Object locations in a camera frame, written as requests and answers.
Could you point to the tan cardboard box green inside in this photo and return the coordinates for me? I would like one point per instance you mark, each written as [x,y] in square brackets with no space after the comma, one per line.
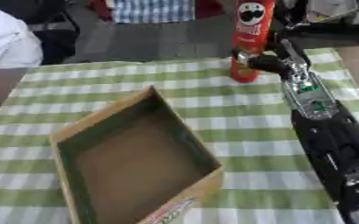
[136,163]

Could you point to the person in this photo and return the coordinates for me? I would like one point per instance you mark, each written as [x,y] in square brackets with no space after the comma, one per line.
[9,40]
[154,10]

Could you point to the red cylindrical snack can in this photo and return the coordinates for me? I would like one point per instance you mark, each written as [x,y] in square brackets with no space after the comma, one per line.
[250,32]

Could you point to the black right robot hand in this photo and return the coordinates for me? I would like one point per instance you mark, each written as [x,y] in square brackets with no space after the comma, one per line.
[268,63]

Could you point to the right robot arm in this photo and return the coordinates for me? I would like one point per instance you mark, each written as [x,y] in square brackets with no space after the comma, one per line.
[325,128]

